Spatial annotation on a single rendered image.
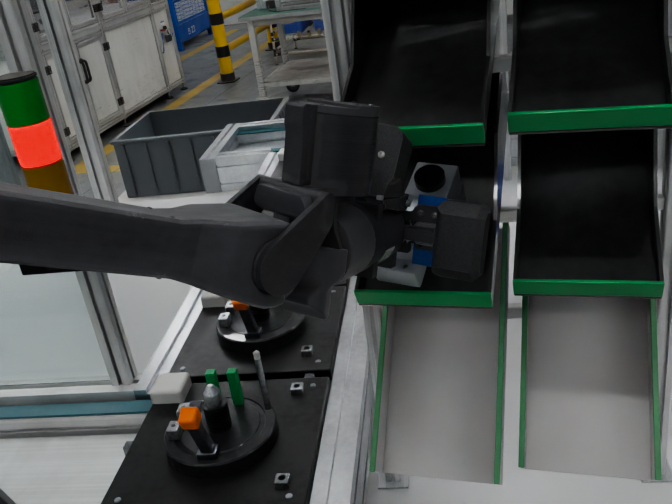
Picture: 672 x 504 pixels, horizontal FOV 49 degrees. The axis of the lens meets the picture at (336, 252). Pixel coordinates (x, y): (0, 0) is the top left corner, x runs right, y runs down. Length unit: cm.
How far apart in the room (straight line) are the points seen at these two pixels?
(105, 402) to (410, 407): 48
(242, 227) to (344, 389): 59
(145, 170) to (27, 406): 182
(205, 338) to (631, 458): 64
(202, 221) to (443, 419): 45
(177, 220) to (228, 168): 162
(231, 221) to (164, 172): 243
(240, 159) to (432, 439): 134
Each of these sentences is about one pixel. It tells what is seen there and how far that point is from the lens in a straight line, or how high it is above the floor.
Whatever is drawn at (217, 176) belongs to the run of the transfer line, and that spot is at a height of 91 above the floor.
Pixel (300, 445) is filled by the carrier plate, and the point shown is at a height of 97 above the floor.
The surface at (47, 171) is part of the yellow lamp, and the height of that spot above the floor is 130.
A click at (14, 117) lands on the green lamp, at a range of 94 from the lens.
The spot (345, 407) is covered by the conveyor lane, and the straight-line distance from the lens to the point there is 98.
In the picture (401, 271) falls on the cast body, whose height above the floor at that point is 124.
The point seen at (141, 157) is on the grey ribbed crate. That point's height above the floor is 77.
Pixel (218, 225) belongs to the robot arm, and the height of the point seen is 139.
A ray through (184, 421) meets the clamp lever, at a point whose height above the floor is 107.
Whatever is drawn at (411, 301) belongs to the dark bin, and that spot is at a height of 120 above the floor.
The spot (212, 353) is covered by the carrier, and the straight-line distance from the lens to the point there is 111.
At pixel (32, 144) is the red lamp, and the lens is 94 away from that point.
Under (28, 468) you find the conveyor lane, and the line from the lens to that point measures 111.
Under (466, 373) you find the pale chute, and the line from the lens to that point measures 82.
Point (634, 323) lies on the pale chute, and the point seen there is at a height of 110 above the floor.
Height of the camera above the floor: 155
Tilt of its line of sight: 26 degrees down
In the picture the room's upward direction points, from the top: 8 degrees counter-clockwise
